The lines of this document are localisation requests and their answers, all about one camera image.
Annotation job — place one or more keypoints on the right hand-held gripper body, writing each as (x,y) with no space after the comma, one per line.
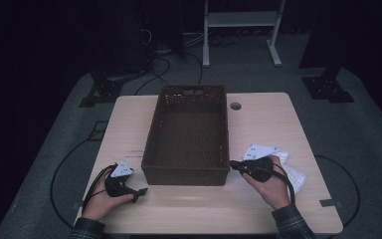
(258,169)

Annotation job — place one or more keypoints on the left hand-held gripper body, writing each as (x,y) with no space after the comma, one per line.
(116,186)

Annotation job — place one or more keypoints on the brown wicker basket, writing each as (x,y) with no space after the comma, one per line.
(189,139)

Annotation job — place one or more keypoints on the person's left hand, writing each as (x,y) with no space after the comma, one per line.
(99,205)

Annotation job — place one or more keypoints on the person's right hand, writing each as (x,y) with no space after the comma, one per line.
(272,192)

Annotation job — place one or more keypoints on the grey tape strip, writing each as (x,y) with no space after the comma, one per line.
(79,205)
(331,202)

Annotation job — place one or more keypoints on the black tape square outline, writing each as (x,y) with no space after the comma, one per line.
(90,132)

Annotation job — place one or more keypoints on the black stand base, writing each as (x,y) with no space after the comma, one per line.
(326,88)
(104,91)

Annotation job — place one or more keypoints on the white metal stand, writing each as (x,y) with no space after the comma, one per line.
(242,19)

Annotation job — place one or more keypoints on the dark floor equipment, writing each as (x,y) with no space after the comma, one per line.
(129,40)

